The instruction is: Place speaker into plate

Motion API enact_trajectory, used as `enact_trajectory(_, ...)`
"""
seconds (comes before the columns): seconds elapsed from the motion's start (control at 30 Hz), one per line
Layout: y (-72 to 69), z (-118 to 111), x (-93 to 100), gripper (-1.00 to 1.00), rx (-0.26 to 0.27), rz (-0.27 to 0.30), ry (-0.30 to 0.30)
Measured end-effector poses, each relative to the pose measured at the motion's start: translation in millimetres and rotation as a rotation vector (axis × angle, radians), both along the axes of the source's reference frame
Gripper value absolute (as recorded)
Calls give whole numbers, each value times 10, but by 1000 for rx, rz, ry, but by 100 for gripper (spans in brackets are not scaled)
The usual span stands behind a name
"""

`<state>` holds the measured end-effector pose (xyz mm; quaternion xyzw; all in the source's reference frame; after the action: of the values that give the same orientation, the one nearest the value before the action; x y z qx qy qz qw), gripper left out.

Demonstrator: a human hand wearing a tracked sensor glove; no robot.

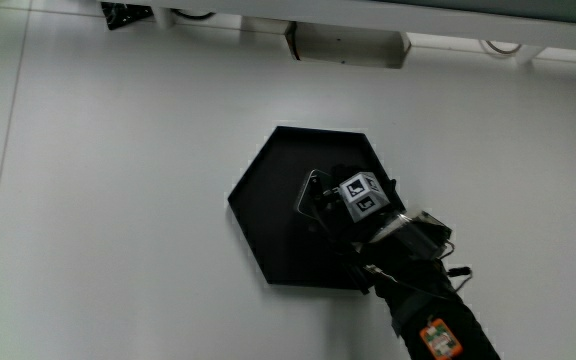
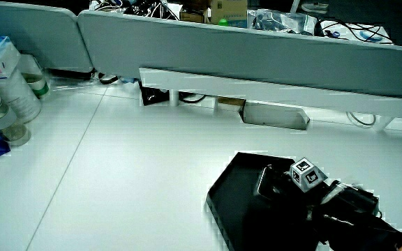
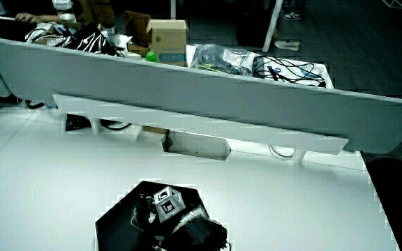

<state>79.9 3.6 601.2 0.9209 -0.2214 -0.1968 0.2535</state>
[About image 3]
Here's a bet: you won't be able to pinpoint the person's right hand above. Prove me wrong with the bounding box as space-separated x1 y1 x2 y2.
131 186 209 245

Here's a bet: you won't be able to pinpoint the black hexagonal plate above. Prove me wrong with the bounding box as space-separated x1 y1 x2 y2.
95 181 211 251

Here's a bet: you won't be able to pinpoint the person's right forearm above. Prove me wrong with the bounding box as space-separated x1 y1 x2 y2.
158 217 232 251

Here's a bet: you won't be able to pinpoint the white desk shelf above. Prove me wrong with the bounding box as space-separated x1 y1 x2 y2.
52 93 349 165

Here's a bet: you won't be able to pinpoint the long grey partition panel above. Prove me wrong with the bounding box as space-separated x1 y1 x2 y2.
0 37 402 155

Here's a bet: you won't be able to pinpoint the clear plastic bag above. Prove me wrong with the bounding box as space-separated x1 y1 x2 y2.
189 43 258 77

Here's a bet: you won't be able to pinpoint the closed cardboard box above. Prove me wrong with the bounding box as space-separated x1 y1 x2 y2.
146 19 190 68

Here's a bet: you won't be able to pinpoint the open brown cardboard box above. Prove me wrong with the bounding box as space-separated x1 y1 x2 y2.
121 10 152 57

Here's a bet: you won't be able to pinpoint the shiny black plastic bag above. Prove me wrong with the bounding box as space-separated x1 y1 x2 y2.
58 23 119 57

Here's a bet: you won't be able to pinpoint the white shoe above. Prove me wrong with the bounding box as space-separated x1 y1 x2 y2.
274 39 302 52

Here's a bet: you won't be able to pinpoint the white tray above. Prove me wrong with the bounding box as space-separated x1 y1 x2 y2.
255 57 335 90

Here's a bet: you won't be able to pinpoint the white pole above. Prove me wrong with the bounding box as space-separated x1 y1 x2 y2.
261 0 285 54

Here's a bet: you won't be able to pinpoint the clear plastic bottle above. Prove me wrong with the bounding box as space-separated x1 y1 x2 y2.
52 0 77 23

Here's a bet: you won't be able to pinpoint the dark sneaker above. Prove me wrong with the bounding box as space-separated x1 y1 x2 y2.
282 11 304 22

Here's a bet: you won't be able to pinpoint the black cable under shelf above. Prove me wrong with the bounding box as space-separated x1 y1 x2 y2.
99 119 133 132

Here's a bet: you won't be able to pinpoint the tangled black cables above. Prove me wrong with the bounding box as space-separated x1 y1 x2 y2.
252 55 327 88

